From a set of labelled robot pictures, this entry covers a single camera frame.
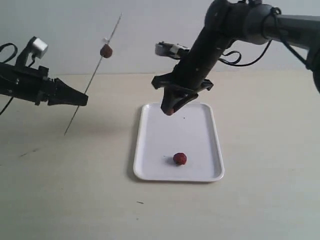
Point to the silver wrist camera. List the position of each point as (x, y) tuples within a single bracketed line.
[(173, 51), (36, 48)]

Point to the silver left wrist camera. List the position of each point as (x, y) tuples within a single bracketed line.
[(36, 48)]

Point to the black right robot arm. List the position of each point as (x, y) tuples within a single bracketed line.
[(225, 23)]

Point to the thin metal skewer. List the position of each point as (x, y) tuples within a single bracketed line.
[(101, 58)]

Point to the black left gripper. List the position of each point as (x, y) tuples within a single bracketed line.
[(34, 85)]

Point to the red berry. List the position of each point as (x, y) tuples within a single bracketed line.
[(170, 112), (106, 51), (180, 158)]

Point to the white plastic tray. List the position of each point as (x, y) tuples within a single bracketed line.
[(192, 131)]

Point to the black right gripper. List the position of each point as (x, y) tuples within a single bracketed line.
[(174, 93)]

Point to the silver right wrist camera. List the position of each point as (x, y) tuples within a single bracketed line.
[(173, 51)]

